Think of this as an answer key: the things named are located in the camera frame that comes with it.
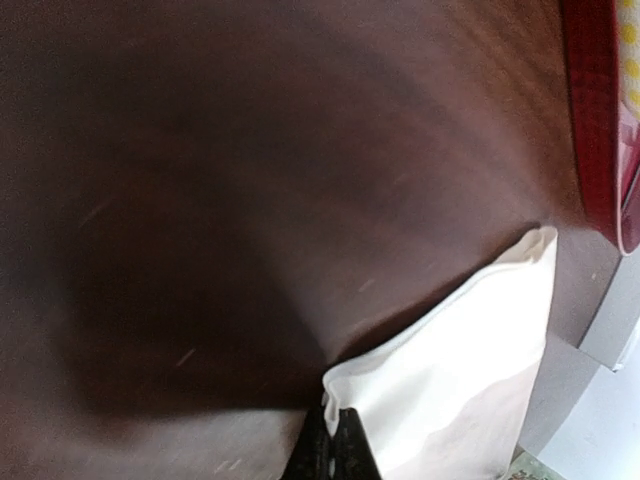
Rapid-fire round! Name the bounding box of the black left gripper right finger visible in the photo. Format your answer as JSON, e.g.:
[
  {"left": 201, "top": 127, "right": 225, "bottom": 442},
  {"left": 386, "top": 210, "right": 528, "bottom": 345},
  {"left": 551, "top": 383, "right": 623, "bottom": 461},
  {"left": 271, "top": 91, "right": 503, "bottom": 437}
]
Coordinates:
[{"left": 332, "top": 408, "right": 381, "bottom": 480}]

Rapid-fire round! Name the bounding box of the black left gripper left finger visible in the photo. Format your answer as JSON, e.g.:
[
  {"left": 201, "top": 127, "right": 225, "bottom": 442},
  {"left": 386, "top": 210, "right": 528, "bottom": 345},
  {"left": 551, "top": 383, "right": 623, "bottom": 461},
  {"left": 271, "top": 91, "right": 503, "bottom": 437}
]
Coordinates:
[{"left": 282, "top": 406, "right": 331, "bottom": 480}]

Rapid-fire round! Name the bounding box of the pink and cream underwear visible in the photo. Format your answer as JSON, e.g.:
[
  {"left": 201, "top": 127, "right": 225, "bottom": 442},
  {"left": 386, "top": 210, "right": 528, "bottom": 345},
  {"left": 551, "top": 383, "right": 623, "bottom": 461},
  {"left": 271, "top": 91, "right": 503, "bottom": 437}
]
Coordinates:
[{"left": 323, "top": 226, "right": 558, "bottom": 479}]

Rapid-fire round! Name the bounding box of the white compartment box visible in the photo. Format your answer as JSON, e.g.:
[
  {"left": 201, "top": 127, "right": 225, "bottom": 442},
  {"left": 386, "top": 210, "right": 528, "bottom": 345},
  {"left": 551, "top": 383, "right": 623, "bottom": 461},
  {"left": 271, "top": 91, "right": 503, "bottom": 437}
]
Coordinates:
[{"left": 520, "top": 254, "right": 639, "bottom": 479}]

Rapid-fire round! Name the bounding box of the red round lacquer tray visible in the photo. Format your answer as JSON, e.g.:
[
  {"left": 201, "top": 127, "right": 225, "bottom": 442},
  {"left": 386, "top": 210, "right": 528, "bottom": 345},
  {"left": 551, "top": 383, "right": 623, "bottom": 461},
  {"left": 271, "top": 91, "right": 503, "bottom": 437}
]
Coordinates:
[{"left": 561, "top": 1, "right": 639, "bottom": 255}]

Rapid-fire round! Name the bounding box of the yellow and blue patterned bowl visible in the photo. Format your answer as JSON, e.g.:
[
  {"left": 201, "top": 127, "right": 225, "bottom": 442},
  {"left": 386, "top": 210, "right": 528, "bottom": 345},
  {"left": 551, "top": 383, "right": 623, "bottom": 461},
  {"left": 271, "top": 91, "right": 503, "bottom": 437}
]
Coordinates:
[{"left": 616, "top": 0, "right": 639, "bottom": 119}]

